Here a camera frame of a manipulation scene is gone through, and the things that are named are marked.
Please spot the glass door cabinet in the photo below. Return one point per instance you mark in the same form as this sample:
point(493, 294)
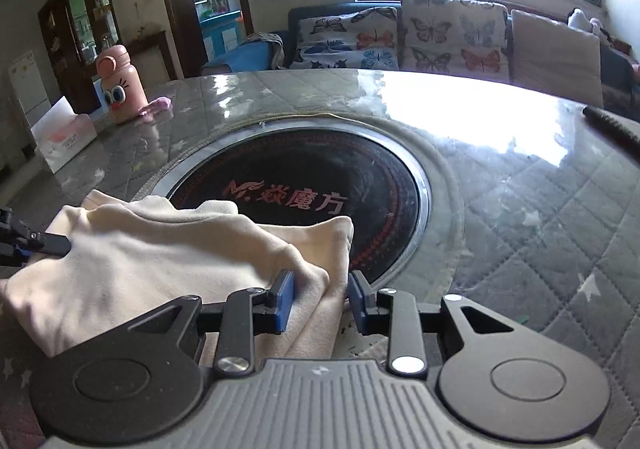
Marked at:
point(75, 24)

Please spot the tall butterfly print cushion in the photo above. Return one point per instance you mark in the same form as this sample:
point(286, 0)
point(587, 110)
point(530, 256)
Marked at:
point(452, 39)

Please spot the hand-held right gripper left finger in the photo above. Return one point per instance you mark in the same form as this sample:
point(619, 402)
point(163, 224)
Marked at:
point(286, 301)

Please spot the round black induction cooktop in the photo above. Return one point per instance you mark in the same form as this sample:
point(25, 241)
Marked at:
point(310, 169)

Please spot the small pink cloth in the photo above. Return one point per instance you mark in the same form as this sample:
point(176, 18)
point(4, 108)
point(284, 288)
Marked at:
point(157, 108)

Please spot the cream long-sleeved shirt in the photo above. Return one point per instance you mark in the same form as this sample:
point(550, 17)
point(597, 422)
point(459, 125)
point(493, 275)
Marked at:
point(150, 264)

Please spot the dark blue sofa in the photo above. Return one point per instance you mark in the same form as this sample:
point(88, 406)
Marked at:
point(320, 11)

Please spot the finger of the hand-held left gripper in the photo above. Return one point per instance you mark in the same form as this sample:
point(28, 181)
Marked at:
point(30, 253)
point(52, 244)

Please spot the turquoise counter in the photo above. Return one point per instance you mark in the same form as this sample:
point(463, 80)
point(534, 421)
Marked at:
point(220, 36)

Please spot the black remote control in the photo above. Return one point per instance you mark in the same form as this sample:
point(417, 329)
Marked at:
point(615, 126)

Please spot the wide butterfly print cushion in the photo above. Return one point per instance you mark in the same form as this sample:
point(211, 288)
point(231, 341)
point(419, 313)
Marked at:
point(345, 41)

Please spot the pink cartoon water bottle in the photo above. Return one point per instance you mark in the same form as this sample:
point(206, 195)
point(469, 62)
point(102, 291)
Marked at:
point(122, 89)

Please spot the white tissue pack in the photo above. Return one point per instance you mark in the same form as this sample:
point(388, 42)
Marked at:
point(65, 141)

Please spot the plain beige cushion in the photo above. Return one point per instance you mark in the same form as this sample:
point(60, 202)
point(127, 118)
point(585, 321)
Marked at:
point(555, 59)

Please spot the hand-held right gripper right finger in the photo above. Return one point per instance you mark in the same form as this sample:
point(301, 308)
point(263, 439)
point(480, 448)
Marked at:
point(355, 301)

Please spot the blue cloth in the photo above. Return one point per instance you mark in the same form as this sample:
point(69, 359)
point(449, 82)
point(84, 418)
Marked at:
point(245, 59)

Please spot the dark wooden door frame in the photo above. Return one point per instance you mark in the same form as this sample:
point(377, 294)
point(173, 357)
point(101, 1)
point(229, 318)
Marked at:
point(172, 4)

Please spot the black and white plush toy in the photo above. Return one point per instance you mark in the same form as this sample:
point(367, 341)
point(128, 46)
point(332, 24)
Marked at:
point(582, 21)

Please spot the dark wooden side table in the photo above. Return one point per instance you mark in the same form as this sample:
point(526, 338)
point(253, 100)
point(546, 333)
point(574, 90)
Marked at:
point(155, 56)

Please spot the grey garment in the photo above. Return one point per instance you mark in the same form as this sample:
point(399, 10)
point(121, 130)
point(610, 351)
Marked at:
point(272, 46)

